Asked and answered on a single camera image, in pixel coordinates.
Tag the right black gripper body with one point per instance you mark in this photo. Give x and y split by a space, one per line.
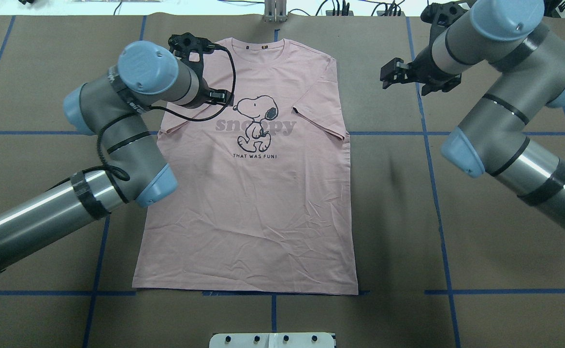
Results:
424 70

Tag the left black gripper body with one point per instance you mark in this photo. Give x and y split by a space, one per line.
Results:
205 96

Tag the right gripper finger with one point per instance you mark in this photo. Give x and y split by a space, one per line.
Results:
396 72

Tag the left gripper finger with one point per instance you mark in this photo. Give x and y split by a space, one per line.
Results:
221 97

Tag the pink Snoopy t-shirt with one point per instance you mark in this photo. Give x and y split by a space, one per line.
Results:
263 201

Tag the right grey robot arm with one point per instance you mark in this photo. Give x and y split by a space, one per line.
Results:
511 37

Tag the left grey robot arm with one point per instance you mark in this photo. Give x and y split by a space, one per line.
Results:
130 167

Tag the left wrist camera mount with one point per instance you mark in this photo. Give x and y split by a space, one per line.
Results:
189 48

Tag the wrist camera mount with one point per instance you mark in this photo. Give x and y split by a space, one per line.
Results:
442 14
189 48

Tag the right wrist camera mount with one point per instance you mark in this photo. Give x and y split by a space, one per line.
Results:
442 14

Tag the aluminium frame post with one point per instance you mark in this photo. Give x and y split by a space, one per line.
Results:
275 11

